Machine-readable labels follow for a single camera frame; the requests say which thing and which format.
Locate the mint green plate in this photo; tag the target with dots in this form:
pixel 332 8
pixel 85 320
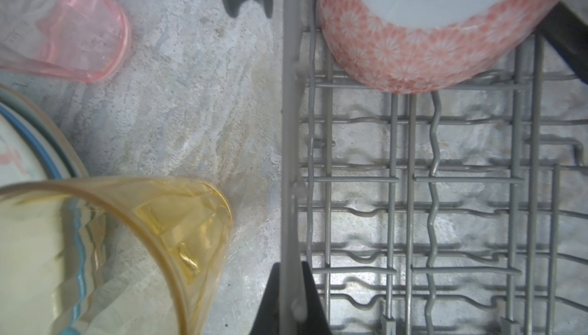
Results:
pixel 44 129

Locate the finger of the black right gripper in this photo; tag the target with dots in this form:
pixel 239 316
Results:
pixel 567 33

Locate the grey wire dish rack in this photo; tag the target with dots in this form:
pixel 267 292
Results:
pixel 457 211

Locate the watermelon plate blue rim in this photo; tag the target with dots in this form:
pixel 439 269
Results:
pixel 52 163

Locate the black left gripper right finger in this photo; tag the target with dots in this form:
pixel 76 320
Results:
pixel 315 323

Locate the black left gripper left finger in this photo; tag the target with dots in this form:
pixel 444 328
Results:
pixel 267 321

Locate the pink glass tumbler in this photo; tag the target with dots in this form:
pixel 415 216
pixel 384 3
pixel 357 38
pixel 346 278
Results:
pixel 77 40

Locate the amber glass tumbler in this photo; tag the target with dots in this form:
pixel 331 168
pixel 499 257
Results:
pixel 111 255

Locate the pink patterned bowl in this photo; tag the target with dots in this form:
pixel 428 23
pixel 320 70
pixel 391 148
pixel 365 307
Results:
pixel 415 46

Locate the cream flamingo plate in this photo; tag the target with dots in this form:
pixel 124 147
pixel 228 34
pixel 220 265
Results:
pixel 18 163

